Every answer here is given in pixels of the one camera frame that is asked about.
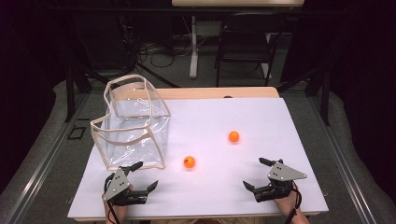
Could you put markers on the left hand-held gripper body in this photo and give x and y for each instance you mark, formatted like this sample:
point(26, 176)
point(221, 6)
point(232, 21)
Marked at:
point(117, 185)

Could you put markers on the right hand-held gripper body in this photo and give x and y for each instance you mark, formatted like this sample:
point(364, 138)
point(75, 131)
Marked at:
point(281, 174)

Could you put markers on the plain orange ball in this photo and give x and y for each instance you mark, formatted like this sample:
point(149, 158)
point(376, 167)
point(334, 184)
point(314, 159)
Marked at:
point(233, 136)

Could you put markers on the transparent bag with beige trim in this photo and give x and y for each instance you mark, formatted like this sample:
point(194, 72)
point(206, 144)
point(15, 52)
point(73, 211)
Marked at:
point(137, 124)

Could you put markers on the orange ball with dark mark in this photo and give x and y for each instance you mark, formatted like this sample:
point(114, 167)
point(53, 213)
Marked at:
point(189, 162)

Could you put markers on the person's left hand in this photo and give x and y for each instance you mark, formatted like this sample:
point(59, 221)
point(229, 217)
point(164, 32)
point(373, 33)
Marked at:
point(120, 210)

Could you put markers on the person's right hand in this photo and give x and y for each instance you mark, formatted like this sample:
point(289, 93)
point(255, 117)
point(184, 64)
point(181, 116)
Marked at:
point(288, 203)

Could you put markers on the white board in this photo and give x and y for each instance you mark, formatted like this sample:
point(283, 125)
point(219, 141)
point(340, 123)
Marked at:
point(218, 186)

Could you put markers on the black metal stand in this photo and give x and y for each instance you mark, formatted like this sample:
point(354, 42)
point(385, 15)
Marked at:
point(325, 99)
point(70, 93)

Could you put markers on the wooden table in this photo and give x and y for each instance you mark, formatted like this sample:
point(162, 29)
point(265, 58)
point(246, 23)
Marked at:
point(202, 92)

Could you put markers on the black chair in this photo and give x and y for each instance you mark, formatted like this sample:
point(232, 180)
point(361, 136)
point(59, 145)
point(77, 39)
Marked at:
point(246, 43)

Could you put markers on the white-legged desk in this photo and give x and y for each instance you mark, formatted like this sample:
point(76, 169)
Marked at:
point(193, 46)

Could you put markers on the metal floor rail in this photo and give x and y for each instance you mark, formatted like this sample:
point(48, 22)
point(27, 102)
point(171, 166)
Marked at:
point(348, 174)
point(40, 169)

